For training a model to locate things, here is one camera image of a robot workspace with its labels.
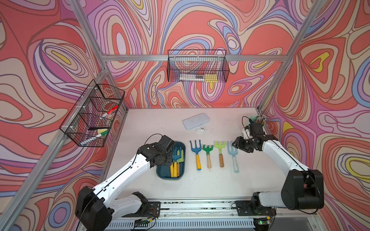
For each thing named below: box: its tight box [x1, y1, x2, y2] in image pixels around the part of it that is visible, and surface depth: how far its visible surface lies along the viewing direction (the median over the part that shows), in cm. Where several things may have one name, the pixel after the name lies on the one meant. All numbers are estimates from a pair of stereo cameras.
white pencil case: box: [182, 113, 210, 130], surface depth 113 cm
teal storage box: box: [156, 141, 186, 181], surface depth 86 cm
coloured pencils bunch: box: [255, 114, 267, 127], surface depth 92 cm
